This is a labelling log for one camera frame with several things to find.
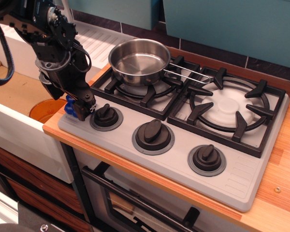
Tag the oven door with black handle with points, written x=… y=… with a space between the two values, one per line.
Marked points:
x=141 y=207

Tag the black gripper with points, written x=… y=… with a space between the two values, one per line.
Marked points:
x=69 y=77

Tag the wooden drawer fronts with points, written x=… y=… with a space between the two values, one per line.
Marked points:
x=47 y=195

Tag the black right burner grate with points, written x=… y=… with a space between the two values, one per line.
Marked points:
x=242 y=114

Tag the orange plastic bowl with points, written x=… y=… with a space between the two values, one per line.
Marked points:
x=44 y=110

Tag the stainless steel pan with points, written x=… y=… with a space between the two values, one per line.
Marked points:
x=143 y=62

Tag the black right stove knob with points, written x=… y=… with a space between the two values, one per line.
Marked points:
x=207 y=160

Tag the white toy sink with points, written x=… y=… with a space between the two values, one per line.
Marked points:
x=22 y=135

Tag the grey toy stove top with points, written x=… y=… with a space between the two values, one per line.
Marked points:
x=236 y=186

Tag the black left burner grate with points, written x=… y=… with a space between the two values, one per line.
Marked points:
x=156 y=100

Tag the black stove knob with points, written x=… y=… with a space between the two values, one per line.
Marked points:
x=153 y=138
x=207 y=160
x=106 y=118

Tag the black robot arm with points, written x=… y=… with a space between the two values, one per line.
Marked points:
x=61 y=59

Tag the blue toy blueberry cluster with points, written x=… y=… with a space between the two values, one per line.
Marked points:
x=69 y=109

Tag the black middle stove knob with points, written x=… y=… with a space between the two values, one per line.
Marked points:
x=153 y=138

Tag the black left stove knob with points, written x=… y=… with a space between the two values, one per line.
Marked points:
x=106 y=118

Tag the black burner grate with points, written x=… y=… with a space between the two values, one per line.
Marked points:
x=242 y=114
x=156 y=100

